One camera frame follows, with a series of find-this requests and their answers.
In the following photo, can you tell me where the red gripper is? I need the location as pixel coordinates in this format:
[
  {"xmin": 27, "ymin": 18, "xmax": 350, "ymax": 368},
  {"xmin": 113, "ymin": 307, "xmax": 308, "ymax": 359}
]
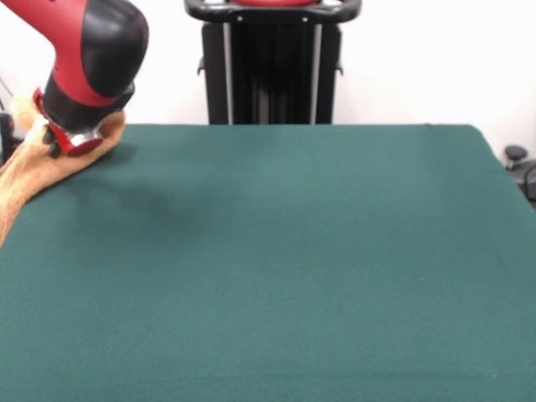
[{"xmin": 32, "ymin": 88, "xmax": 104, "ymax": 161}]

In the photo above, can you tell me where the dark green table cloth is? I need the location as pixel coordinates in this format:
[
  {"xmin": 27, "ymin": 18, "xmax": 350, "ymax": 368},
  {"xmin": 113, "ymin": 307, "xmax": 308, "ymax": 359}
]
[{"xmin": 0, "ymin": 123, "xmax": 536, "ymax": 402}]

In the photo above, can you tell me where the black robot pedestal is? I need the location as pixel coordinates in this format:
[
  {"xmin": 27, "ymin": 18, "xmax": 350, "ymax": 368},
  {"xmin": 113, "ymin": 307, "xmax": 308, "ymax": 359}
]
[{"xmin": 183, "ymin": 0, "xmax": 362, "ymax": 126}]

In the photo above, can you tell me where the black electrical box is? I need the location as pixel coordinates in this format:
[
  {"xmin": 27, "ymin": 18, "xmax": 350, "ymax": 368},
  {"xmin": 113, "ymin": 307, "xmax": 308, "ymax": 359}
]
[{"xmin": 0, "ymin": 111, "xmax": 16, "ymax": 162}]

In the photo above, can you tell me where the orange terry towel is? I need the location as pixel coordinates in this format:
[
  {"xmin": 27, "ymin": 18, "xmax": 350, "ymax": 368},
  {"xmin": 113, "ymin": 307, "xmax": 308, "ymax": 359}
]
[{"xmin": 0, "ymin": 95, "xmax": 127, "ymax": 248}]

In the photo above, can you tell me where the black office chair base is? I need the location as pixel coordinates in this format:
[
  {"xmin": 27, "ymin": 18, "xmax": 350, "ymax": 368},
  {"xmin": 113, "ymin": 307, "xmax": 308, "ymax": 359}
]
[{"xmin": 503, "ymin": 144, "xmax": 536, "ymax": 198}]

